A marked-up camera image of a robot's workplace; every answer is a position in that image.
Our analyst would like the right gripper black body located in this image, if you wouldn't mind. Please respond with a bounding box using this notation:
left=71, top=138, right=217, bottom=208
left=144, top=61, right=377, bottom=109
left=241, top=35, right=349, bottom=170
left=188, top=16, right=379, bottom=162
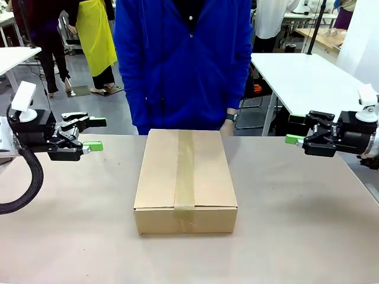
left=303, top=110, right=379, bottom=158

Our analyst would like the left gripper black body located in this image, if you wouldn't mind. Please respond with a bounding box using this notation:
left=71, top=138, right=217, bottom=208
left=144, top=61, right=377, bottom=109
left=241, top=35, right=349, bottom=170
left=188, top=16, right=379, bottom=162
left=7, top=108, right=83, bottom=162

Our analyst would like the brown cardboard shipping box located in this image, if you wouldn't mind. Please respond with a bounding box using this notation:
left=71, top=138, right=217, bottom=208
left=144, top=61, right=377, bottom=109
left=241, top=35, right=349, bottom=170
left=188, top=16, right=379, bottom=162
left=133, top=128, right=239, bottom=237

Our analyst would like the person's left forearm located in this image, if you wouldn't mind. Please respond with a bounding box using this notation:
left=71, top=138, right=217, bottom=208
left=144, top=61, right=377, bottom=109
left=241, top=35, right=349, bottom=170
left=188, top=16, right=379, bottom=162
left=225, top=59, right=254, bottom=117

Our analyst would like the person's right forearm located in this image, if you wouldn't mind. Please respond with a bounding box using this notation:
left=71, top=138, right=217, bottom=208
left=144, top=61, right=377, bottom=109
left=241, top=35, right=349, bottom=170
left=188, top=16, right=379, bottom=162
left=117, top=64, right=150, bottom=136

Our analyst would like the person's left hand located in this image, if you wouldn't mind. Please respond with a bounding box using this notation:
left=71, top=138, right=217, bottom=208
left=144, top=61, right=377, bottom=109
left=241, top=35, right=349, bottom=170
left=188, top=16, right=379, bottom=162
left=220, top=119, right=237, bottom=137

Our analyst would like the metal floor plate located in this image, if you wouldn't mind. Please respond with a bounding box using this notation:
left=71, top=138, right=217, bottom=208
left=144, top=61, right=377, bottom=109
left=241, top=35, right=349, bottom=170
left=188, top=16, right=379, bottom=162
left=101, top=85, right=124, bottom=97
left=68, top=85, right=91, bottom=98

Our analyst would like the large white table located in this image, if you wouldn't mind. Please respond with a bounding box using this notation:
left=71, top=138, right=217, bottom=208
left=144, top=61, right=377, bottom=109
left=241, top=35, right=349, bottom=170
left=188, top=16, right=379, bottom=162
left=250, top=52, right=379, bottom=137

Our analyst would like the black chair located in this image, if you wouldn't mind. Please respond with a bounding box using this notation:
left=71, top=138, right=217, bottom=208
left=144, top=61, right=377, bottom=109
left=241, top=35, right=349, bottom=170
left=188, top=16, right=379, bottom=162
left=236, top=66, right=275, bottom=130

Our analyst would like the small white table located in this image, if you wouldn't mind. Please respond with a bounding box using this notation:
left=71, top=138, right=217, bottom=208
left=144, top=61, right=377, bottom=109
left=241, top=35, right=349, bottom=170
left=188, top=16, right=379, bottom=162
left=0, top=46, right=43, bottom=87

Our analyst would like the person in yellow apron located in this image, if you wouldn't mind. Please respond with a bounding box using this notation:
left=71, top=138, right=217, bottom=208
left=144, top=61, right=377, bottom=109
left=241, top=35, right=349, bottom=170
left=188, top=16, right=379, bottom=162
left=66, top=0, right=118, bottom=93

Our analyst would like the wooden work table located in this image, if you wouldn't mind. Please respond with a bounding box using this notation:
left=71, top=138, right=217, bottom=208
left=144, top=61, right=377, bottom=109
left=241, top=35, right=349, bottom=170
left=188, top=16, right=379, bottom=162
left=295, top=27, right=348, bottom=54

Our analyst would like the white equipment cart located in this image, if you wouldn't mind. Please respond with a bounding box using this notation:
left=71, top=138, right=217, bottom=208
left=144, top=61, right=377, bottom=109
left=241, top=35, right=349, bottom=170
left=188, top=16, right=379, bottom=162
left=58, top=9, right=81, bottom=56

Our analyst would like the person in dark clothes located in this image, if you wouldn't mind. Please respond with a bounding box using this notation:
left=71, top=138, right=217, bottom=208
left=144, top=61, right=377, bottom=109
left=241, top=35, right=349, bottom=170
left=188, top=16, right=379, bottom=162
left=11, top=0, right=72, bottom=99

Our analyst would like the brown packing tape strip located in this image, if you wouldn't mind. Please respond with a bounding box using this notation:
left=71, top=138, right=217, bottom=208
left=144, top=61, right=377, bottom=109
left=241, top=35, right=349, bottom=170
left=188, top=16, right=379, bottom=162
left=173, top=129, right=197, bottom=233

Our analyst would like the person in blue hoodie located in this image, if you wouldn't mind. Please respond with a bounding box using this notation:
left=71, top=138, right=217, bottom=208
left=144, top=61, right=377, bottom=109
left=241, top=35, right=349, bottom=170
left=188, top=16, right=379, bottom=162
left=113, top=0, right=255, bottom=137

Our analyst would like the person in white shirt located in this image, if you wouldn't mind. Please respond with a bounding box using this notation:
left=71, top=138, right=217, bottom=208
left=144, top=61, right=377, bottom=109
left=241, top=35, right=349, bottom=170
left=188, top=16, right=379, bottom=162
left=253, top=0, right=287, bottom=54

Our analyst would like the person in purple skirt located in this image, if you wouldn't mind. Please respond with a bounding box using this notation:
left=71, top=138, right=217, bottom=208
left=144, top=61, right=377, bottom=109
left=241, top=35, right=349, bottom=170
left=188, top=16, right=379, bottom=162
left=333, top=0, right=355, bottom=31

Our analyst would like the black braided cable sleeve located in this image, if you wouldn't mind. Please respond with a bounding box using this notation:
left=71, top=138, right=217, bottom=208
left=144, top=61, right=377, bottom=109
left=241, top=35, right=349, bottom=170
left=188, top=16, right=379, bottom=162
left=0, top=138, right=45, bottom=215

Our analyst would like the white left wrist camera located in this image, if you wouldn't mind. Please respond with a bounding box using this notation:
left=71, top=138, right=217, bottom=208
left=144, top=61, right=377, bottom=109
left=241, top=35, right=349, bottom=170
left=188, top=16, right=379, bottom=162
left=11, top=82, right=38, bottom=122

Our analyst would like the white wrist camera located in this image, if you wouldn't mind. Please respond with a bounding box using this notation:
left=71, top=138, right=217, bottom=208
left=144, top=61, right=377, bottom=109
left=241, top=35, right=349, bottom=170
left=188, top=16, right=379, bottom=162
left=354, top=83, right=379, bottom=123
left=11, top=82, right=38, bottom=122

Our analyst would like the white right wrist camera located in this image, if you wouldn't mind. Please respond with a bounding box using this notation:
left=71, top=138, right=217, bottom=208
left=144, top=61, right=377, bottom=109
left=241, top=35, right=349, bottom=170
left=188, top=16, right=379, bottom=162
left=354, top=83, right=379, bottom=123

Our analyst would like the black camera pole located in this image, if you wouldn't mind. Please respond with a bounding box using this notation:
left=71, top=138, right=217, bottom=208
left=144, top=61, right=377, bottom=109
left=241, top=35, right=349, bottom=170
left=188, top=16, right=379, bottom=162
left=17, top=0, right=38, bottom=50
left=306, top=0, right=327, bottom=56

